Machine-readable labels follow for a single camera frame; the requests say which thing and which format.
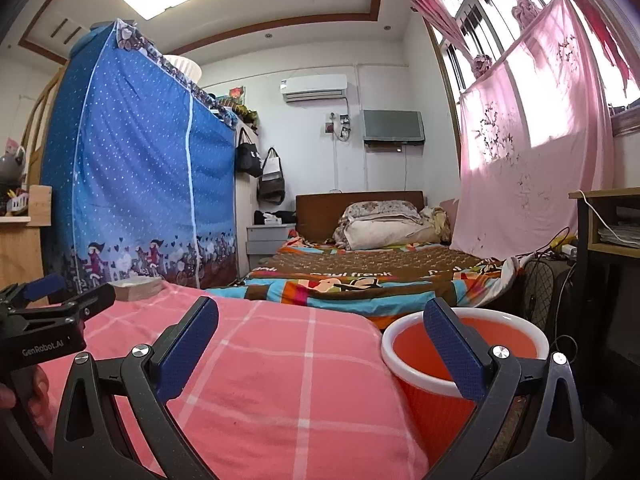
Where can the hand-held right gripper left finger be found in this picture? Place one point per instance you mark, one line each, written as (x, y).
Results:
(187, 345)

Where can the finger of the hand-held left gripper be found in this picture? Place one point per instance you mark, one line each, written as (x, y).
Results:
(90, 300)
(45, 287)

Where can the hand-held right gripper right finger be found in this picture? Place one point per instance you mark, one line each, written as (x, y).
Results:
(452, 345)

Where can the orange bucket with white rim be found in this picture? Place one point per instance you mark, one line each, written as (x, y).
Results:
(420, 410)

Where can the person's left hand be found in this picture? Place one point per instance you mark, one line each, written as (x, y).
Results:
(39, 395)

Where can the wooden cabinet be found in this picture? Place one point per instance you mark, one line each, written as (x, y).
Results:
(20, 250)

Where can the thick old book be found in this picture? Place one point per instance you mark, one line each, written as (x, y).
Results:
(135, 290)

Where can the pink checked blanket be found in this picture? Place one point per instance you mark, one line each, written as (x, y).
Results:
(275, 385)

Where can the colourful brown bedspread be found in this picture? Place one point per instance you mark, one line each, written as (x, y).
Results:
(360, 270)

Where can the grey toy figure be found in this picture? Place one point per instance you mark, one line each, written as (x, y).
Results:
(11, 170)

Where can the grey nightstand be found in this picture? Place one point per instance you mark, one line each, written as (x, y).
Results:
(267, 245)

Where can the folded quilt and pillows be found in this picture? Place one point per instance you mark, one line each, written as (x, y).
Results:
(390, 232)

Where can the blue dotted fabric wardrobe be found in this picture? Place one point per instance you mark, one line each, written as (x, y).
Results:
(135, 160)

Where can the yellow white power strip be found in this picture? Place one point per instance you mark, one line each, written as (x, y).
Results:
(564, 249)

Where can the white tissue box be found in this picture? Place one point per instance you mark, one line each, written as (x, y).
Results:
(272, 218)

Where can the dark wooden desk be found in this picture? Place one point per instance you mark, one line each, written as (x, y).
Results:
(610, 310)

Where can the black cloth on nightstand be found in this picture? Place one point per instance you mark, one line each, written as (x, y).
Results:
(287, 216)

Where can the hanging black bags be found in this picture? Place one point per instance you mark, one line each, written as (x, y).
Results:
(271, 182)

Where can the wooden headboard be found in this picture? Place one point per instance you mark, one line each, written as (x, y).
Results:
(320, 215)

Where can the pink hanging sheet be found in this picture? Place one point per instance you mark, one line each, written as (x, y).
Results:
(530, 170)

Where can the black handbag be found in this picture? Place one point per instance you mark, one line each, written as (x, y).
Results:
(248, 157)

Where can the stack of papers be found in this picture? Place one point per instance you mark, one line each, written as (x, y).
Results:
(620, 235)

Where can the white plastic basket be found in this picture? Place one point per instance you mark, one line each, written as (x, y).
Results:
(182, 67)

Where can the white air conditioner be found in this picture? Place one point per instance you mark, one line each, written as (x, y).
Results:
(314, 87)

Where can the pink tied curtain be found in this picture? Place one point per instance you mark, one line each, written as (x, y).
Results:
(450, 15)

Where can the grey covered wall television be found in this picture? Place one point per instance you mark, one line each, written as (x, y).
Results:
(393, 126)

